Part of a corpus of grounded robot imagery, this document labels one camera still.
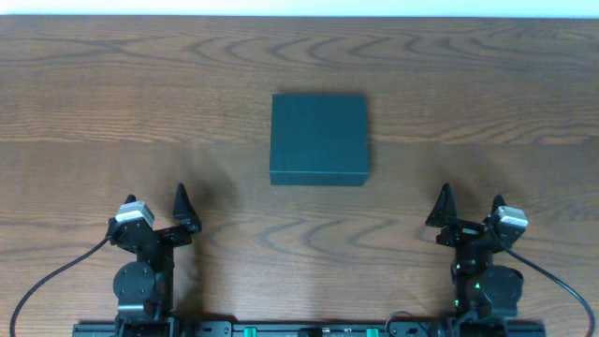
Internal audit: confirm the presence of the black box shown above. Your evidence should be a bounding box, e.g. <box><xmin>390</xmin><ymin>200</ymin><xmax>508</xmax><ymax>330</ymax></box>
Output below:
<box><xmin>270</xmin><ymin>94</ymin><xmax>370</xmax><ymax>186</ymax></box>

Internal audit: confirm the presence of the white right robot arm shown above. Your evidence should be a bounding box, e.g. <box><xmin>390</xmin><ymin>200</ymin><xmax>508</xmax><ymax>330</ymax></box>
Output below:
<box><xmin>425</xmin><ymin>183</ymin><xmax>528</xmax><ymax>336</ymax></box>

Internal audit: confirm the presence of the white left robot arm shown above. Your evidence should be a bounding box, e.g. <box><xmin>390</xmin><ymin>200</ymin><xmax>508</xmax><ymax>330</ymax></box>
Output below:
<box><xmin>106</xmin><ymin>183</ymin><xmax>201</xmax><ymax>336</ymax></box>

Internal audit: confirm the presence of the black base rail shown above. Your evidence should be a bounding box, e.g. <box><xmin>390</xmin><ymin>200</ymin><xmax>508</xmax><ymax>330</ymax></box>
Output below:
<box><xmin>72</xmin><ymin>319</ymin><xmax>548</xmax><ymax>337</ymax></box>

